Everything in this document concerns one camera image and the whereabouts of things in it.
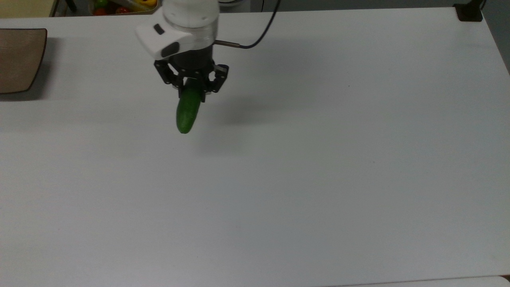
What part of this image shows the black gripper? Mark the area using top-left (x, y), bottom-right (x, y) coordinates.
top-left (153, 46), bottom-right (230, 102)

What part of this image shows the green cucumber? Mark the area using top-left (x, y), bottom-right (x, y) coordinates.
top-left (176, 78), bottom-right (202, 134)

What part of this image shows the brown ceramic plate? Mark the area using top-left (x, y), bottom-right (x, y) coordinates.
top-left (0, 28), bottom-right (48, 94)

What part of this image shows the clear toy vegetable bin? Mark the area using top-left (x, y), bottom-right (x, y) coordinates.
top-left (88, 0), bottom-right (161, 16)

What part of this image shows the tan wooden board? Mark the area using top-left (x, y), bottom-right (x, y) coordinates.
top-left (0, 0), bottom-right (60, 19)

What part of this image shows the black stand base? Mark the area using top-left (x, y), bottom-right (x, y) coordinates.
top-left (453, 0), bottom-right (485, 22)

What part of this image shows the dark gripper cable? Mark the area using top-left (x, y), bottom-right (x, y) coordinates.
top-left (215, 0), bottom-right (282, 49)

